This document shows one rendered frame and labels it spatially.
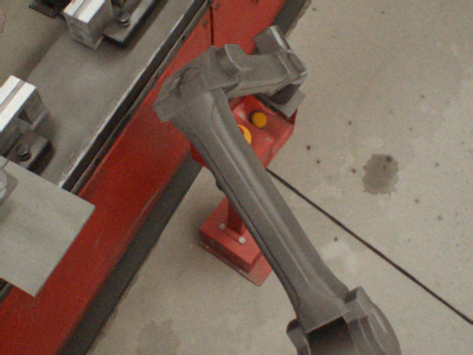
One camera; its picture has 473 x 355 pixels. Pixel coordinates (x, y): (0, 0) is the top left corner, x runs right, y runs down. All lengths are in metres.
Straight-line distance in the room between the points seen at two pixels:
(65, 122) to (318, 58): 1.34
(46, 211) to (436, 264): 1.42
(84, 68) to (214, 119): 0.72
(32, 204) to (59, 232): 0.07
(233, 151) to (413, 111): 1.74
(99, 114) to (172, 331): 0.92
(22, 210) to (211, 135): 0.50
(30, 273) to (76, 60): 0.52
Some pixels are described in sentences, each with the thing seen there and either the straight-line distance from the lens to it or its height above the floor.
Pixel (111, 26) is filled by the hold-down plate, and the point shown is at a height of 0.91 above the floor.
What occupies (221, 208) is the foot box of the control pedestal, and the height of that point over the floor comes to 0.12.
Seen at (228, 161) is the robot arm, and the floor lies 1.36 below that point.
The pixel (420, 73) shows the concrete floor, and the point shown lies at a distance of 2.55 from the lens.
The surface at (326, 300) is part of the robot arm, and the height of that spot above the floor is 1.30.
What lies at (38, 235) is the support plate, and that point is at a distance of 1.15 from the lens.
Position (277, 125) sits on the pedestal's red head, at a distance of 1.53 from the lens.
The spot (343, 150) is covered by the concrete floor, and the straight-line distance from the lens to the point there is 2.32.
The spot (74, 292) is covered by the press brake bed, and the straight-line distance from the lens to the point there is 1.69.
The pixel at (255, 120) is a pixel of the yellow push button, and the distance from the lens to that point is 1.50.
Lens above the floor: 2.04
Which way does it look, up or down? 65 degrees down
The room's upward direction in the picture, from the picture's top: 1 degrees clockwise
